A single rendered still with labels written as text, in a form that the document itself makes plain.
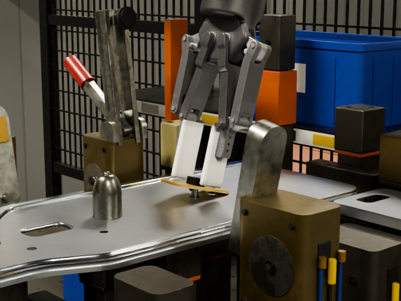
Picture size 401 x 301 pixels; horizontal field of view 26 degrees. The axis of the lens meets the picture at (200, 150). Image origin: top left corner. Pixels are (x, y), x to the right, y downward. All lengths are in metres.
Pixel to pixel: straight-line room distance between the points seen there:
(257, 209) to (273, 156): 0.06
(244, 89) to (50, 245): 0.29
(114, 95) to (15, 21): 2.93
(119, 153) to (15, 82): 2.95
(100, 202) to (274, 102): 0.45
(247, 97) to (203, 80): 0.08
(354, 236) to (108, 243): 0.27
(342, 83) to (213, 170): 0.37
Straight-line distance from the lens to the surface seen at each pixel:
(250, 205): 0.84
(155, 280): 0.79
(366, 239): 0.96
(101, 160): 1.13
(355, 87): 1.30
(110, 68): 1.11
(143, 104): 1.63
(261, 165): 0.84
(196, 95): 1.05
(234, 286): 1.61
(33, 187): 4.18
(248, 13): 1.01
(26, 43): 4.07
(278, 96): 1.31
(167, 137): 1.16
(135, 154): 1.13
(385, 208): 1.01
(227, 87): 1.00
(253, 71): 0.99
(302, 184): 1.10
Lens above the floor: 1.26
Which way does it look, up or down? 12 degrees down
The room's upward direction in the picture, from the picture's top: straight up
